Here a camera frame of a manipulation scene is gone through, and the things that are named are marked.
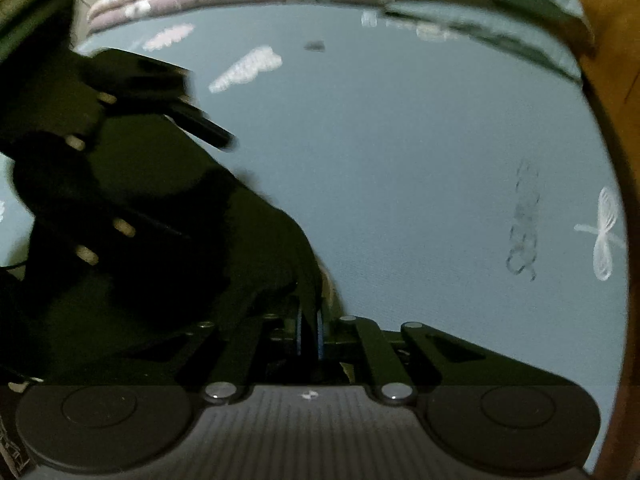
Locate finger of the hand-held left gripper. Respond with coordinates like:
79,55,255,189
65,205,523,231
74,211,192,267
59,48,237,152

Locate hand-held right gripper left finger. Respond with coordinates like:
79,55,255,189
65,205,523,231
115,306,305,404

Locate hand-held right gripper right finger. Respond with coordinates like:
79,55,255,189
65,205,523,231
315,310,576,404

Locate black drawstring pants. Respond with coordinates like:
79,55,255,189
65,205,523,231
0,110,347,387

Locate wooden headboard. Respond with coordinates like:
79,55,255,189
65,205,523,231
552,0,640,480

